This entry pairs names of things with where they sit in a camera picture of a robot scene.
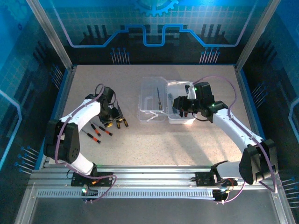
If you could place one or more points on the clear plastic tool box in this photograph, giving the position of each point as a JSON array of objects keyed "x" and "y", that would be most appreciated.
[{"x": 149, "y": 93}]

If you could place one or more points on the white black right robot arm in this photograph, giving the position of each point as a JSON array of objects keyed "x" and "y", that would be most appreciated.
[{"x": 233, "y": 128}]

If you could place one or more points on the controller board with green light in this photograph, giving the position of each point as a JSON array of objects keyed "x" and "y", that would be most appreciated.
[
  {"x": 219, "y": 193},
  {"x": 85, "y": 190}
]

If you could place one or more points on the aluminium mounting beam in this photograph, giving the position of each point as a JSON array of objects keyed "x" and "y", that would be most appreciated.
[{"x": 151, "y": 177}]

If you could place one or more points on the aluminium side rail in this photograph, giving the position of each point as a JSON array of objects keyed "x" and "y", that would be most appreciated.
[
  {"x": 66, "y": 88},
  {"x": 241, "y": 79}
]

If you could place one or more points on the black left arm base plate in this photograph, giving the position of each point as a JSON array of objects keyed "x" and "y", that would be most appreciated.
[{"x": 76, "y": 182}]

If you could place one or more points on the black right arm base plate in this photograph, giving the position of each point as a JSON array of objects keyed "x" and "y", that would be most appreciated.
[{"x": 202, "y": 178}]

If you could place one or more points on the aluminium frame post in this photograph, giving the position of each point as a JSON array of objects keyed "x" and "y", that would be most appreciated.
[
  {"x": 256, "y": 35},
  {"x": 51, "y": 35}
]

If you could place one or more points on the aluminium lower frame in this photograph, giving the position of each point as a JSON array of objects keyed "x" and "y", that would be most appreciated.
[{"x": 25, "y": 205}]

